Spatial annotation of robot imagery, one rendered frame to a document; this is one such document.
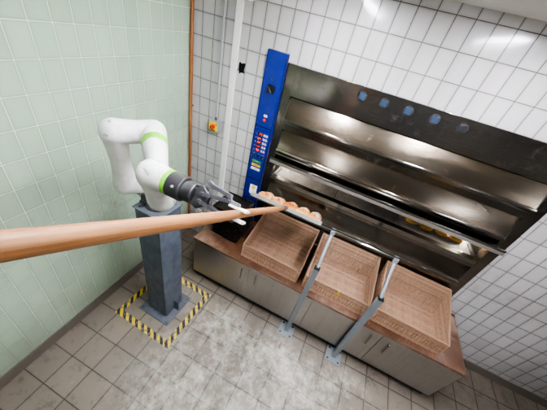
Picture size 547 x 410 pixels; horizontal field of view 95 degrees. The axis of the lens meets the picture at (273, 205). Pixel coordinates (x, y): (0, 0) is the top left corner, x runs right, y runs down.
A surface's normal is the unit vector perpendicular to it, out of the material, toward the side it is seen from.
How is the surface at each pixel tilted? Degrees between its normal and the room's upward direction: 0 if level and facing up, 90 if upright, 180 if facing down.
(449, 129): 90
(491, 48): 90
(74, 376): 0
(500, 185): 70
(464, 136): 90
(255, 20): 90
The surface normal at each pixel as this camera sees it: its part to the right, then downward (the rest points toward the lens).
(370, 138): -0.29, 0.19
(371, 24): -0.39, 0.49
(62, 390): 0.21, -0.78
